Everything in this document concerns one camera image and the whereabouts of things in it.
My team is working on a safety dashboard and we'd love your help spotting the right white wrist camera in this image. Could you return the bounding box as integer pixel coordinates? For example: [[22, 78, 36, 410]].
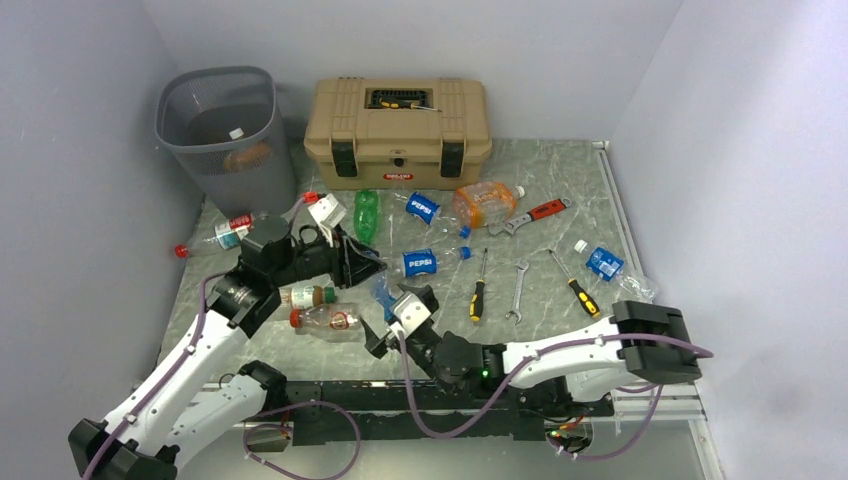
[[389, 293, 432, 338]]

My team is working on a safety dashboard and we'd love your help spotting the blue label bottle white cap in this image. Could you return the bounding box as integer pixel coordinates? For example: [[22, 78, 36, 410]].
[[573, 240, 659, 303]]

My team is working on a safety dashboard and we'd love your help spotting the green plastic bottle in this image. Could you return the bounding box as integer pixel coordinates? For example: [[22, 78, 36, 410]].
[[353, 189, 380, 246]]

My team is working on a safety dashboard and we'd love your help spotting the yellow black screwdriver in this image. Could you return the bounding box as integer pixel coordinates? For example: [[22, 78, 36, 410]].
[[548, 249, 600, 318], [469, 248, 488, 323]]

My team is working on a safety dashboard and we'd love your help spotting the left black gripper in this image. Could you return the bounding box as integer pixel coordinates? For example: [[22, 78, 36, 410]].
[[269, 221, 386, 288]]

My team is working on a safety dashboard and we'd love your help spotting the yellow black screwdriver right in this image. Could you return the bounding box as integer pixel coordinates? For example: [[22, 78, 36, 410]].
[[548, 249, 600, 318]]

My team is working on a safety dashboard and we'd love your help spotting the screwdriver on toolbox lid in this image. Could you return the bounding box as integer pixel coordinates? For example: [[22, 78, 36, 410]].
[[376, 97, 440, 112]]

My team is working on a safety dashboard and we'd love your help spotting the pepsi bottle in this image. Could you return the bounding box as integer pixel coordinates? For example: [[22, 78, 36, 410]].
[[381, 246, 472, 279], [392, 191, 471, 239]]

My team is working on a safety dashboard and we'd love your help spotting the tan plastic toolbox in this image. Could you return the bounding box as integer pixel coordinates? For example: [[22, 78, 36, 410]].
[[303, 77, 493, 190]]

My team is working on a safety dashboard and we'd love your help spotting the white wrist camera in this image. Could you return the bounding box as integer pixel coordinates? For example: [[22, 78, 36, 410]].
[[307, 194, 348, 247], [389, 293, 432, 338]]

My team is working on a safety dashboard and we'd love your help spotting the clear bottle blue label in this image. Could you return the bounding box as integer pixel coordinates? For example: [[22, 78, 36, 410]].
[[369, 271, 396, 323]]

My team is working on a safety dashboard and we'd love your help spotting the orange label bottle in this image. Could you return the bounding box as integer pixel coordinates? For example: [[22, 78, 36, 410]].
[[451, 181, 526, 229], [223, 140, 273, 173]]

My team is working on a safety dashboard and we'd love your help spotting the grey mesh waste bin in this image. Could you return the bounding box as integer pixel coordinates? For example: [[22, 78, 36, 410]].
[[155, 66, 297, 218]]

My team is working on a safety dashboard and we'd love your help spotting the brown tea bottle green cap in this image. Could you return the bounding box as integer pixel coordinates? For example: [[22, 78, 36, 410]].
[[279, 285, 337, 310]]

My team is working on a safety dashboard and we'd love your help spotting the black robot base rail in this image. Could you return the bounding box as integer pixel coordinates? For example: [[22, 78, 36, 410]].
[[252, 361, 612, 446]]

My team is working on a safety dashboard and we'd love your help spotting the silver open end wrench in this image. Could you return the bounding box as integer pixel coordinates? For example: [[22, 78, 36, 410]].
[[505, 258, 529, 325]]

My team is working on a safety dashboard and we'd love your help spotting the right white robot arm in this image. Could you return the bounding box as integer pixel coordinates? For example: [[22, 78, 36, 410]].
[[362, 285, 712, 415]]

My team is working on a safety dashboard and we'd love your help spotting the red handled adjustable wrench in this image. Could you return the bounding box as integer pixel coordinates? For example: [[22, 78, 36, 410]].
[[487, 198, 572, 236]]

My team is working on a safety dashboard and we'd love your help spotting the clear bottle red cap front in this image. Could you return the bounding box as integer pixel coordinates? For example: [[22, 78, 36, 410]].
[[289, 303, 364, 343]]

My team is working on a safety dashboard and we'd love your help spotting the yellow black screwdriver left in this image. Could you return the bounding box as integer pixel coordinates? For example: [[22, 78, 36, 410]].
[[469, 248, 488, 323]]

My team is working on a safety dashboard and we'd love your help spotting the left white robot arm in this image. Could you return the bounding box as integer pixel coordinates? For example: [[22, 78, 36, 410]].
[[68, 219, 387, 479]]

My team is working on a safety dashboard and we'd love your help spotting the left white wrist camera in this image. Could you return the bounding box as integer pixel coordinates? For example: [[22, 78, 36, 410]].
[[307, 194, 348, 247]]

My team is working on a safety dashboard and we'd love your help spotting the red label bottle by bin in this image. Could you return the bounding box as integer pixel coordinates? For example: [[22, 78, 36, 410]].
[[174, 212, 268, 259]]

